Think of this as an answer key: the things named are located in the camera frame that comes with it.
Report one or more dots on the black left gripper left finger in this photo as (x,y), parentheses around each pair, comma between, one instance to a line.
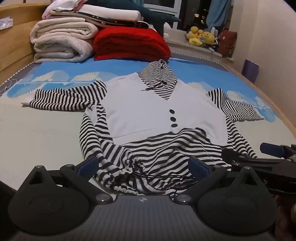
(79,177)

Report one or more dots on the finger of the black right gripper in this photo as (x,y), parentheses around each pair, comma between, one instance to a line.
(280,151)
(230,156)

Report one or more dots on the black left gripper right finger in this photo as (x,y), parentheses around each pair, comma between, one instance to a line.
(206,177)

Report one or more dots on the black white striped hooded garment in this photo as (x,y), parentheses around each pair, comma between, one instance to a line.
(144,127)

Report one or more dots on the white folded clothes stack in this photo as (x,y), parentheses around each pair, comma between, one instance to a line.
(99,16)

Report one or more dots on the blue white patterned bed sheet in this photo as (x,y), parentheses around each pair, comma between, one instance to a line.
(31,137)

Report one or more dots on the purple box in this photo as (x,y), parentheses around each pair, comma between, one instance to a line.
(250,70)

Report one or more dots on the brown plush toy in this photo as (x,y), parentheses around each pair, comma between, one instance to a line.
(227,42)

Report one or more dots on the yellow plush toys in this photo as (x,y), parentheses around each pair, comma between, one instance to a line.
(200,38)

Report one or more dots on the cream folded quilt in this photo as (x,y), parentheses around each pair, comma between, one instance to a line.
(62,40)

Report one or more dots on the blue curtain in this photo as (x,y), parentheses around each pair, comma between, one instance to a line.
(218,14)

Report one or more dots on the white plush toy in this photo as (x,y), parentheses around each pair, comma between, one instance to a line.
(166,30)

